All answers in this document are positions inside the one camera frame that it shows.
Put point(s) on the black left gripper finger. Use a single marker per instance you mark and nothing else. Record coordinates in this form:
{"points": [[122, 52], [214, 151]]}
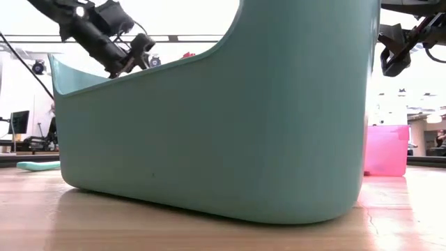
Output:
{"points": [[123, 68], [143, 43]]}

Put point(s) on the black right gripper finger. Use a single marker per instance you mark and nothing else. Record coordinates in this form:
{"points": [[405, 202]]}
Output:
{"points": [[392, 35]]}

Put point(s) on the teal green plastic bin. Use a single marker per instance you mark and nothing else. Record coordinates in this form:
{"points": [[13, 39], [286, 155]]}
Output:
{"points": [[209, 139]]}

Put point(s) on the pink plastic tray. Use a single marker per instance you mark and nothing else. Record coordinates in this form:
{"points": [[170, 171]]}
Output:
{"points": [[386, 153]]}

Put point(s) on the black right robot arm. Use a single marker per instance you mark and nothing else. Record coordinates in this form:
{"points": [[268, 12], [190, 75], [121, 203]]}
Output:
{"points": [[418, 7]]}

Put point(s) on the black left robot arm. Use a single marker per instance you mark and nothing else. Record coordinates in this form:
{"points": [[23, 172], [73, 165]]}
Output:
{"points": [[59, 10]]}

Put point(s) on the black background equipment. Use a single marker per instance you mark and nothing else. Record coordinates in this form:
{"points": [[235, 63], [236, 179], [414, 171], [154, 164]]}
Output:
{"points": [[52, 132]]}

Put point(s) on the person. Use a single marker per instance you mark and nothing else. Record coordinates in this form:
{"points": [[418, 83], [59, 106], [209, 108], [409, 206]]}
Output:
{"points": [[441, 137]]}

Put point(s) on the black monitor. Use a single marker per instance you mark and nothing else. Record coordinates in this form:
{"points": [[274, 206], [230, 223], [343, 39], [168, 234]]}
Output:
{"points": [[19, 122]]}

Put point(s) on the black hanging camera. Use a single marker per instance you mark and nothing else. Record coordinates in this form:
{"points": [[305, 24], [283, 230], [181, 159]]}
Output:
{"points": [[38, 67], [155, 62]]}

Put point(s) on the black overhead rail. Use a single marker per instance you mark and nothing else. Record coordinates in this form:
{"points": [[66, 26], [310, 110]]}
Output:
{"points": [[172, 38]]}

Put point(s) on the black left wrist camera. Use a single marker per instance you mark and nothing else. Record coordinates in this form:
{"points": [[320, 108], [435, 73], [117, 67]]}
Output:
{"points": [[113, 17]]}

